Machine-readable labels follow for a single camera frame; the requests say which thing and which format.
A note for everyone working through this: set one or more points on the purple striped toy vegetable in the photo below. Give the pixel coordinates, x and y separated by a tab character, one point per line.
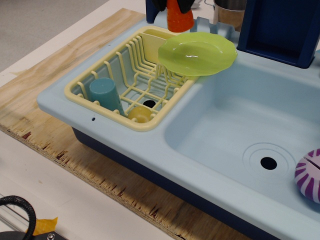
307	176

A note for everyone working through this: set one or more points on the dark blue sink post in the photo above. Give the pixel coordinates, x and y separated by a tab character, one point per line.
151	11

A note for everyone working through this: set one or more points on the plywood board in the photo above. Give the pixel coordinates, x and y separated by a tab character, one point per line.
93	197

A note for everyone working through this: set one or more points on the stainless steel pot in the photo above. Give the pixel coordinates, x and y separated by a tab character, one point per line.
229	12

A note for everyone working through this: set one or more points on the yellow toy ball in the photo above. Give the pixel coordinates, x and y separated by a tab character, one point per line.
140	114

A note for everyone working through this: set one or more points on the light blue toy sink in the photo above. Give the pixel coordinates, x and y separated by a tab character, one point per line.
234	138

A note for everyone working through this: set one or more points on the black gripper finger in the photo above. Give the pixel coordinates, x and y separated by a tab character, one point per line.
185	5
160	5

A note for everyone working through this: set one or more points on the orange toy carrot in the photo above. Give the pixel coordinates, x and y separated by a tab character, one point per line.
177	21

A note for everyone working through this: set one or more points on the teal plastic cup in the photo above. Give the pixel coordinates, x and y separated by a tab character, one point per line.
105	92

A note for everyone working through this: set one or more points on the yellow masking tape piece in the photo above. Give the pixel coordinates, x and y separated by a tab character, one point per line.
43	226

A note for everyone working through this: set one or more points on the green plastic plate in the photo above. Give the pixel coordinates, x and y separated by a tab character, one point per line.
195	54

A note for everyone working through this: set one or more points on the dark metal robot base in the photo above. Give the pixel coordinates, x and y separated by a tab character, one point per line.
17	235

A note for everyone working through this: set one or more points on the cream dish drying rack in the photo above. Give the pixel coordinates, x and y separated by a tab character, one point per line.
138	76

